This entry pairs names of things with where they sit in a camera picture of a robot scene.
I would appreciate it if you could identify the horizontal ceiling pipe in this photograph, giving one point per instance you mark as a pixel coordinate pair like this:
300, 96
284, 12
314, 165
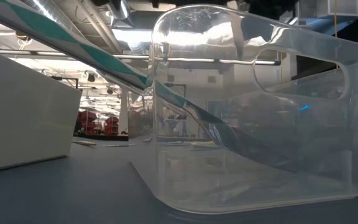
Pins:
228, 61

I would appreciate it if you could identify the clear plastic bin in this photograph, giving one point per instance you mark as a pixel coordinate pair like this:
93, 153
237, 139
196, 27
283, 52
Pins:
353, 140

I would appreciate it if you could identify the black ceiling spotlight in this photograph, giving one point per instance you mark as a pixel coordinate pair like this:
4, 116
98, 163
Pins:
91, 77

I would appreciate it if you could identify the white plastic bin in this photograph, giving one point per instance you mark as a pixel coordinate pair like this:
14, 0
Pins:
26, 118

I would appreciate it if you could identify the black ceiling camera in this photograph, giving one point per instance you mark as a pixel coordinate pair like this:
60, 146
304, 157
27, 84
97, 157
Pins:
23, 36

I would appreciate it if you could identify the slim gold cutlery piece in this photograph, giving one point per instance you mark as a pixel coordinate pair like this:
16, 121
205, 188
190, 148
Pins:
85, 143
147, 140

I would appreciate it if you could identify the white ceiling unit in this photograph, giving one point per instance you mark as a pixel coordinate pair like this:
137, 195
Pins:
340, 7

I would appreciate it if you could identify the red storage cabinet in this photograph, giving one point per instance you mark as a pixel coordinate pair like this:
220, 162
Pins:
87, 123
112, 126

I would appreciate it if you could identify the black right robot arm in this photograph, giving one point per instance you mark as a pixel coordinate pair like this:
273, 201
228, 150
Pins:
269, 7

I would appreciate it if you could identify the silver ceiling air duct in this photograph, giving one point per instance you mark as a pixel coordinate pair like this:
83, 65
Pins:
47, 7
120, 7

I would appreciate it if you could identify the blue-grey table mat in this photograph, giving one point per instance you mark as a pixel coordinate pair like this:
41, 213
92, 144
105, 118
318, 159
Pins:
73, 193

